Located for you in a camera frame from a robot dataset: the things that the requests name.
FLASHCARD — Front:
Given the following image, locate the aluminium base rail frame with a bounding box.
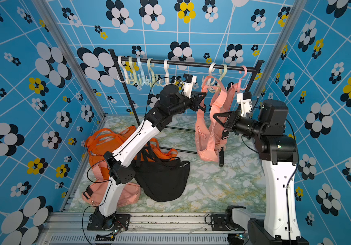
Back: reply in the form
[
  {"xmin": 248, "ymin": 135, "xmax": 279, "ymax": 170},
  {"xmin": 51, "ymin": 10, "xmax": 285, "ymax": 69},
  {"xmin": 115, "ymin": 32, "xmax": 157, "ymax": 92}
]
[{"xmin": 34, "ymin": 211, "xmax": 305, "ymax": 245}]

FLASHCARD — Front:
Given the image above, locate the black bag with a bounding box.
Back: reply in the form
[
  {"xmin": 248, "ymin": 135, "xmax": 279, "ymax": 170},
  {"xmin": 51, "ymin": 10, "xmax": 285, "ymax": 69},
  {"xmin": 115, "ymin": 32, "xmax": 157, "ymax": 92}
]
[{"xmin": 131, "ymin": 145, "xmax": 190, "ymax": 202}]

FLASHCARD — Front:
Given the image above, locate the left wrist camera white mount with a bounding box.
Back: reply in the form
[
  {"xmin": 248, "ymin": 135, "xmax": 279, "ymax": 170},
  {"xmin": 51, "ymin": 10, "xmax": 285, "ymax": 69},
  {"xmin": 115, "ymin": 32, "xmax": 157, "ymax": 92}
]
[{"xmin": 182, "ymin": 73, "xmax": 197, "ymax": 99}]

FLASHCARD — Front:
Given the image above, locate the pink bag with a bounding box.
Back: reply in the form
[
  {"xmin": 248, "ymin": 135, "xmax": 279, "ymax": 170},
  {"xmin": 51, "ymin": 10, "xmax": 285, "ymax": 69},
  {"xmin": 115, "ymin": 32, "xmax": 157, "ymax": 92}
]
[
  {"xmin": 195, "ymin": 76, "xmax": 227, "ymax": 162},
  {"xmin": 210, "ymin": 83, "xmax": 240, "ymax": 116},
  {"xmin": 82, "ymin": 161, "xmax": 141, "ymax": 207}
]

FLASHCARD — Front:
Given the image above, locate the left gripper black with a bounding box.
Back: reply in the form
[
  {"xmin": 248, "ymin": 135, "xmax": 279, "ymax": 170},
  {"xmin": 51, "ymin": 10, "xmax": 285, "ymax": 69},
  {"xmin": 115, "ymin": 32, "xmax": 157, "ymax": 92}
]
[{"xmin": 168, "ymin": 89, "xmax": 206, "ymax": 117}]

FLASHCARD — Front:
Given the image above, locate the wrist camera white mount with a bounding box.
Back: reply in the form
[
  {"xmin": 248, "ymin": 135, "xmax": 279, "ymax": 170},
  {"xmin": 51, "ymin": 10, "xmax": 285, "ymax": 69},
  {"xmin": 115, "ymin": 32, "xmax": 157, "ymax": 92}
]
[
  {"xmin": 236, "ymin": 92, "xmax": 253, "ymax": 117},
  {"xmin": 182, "ymin": 73, "xmax": 197, "ymax": 99}
]

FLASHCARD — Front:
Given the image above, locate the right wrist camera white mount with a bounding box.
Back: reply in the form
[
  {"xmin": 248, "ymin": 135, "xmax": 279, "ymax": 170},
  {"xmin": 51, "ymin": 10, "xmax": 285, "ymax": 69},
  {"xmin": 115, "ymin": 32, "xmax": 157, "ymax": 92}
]
[{"xmin": 236, "ymin": 92, "xmax": 253, "ymax": 117}]

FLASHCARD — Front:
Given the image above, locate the pale green hook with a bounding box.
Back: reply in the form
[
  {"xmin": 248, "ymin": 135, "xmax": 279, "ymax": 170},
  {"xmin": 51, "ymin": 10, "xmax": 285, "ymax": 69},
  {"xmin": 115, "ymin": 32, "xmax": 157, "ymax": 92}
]
[
  {"xmin": 219, "ymin": 64, "xmax": 228, "ymax": 82},
  {"xmin": 127, "ymin": 57, "xmax": 138, "ymax": 85},
  {"xmin": 146, "ymin": 58, "xmax": 159, "ymax": 87}
]

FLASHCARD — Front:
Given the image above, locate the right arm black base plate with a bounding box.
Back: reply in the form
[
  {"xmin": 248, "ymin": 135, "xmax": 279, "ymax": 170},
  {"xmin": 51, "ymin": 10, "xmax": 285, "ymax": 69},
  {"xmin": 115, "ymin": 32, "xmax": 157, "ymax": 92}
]
[{"xmin": 208, "ymin": 213, "xmax": 245, "ymax": 232}]

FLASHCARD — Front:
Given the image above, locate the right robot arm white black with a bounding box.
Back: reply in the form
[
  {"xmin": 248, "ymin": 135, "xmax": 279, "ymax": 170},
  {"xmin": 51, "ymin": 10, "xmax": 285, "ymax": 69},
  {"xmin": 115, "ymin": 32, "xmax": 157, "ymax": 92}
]
[{"xmin": 213, "ymin": 100, "xmax": 308, "ymax": 245}]

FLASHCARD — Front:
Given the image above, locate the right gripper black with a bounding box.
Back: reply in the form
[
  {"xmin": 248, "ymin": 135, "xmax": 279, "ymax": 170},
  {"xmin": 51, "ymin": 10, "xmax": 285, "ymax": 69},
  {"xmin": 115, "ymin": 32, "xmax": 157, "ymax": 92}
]
[{"xmin": 215, "ymin": 110, "xmax": 266, "ymax": 140}]

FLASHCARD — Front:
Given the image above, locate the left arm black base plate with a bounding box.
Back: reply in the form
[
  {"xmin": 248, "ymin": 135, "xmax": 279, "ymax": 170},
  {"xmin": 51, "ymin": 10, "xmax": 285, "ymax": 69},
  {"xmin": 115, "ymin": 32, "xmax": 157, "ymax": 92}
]
[{"xmin": 86, "ymin": 213, "xmax": 131, "ymax": 231}]

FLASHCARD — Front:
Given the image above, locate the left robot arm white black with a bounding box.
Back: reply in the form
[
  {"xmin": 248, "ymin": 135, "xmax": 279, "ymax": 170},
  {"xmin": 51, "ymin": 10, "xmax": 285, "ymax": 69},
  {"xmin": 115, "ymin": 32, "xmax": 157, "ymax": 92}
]
[{"xmin": 93, "ymin": 84, "xmax": 207, "ymax": 230}]

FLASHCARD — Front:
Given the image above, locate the white hook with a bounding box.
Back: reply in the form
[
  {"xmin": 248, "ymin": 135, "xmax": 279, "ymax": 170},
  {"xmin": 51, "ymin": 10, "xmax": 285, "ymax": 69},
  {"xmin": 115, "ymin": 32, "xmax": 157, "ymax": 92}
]
[
  {"xmin": 160, "ymin": 59, "xmax": 170, "ymax": 87},
  {"xmin": 117, "ymin": 56, "xmax": 130, "ymax": 84},
  {"xmin": 202, "ymin": 62, "xmax": 216, "ymax": 92}
]

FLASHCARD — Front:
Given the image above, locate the orange bag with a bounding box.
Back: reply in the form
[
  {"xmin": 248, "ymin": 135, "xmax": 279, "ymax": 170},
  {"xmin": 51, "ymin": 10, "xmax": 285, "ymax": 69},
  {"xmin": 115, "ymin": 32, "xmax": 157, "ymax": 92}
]
[
  {"xmin": 144, "ymin": 137, "xmax": 178, "ymax": 161},
  {"xmin": 85, "ymin": 126, "xmax": 136, "ymax": 182}
]

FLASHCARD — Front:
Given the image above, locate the black metal clothes rack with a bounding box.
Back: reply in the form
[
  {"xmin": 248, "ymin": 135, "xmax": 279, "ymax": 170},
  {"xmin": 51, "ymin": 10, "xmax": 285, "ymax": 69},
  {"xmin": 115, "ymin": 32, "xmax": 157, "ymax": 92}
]
[{"xmin": 108, "ymin": 49, "xmax": 265, "ymax": 167}]

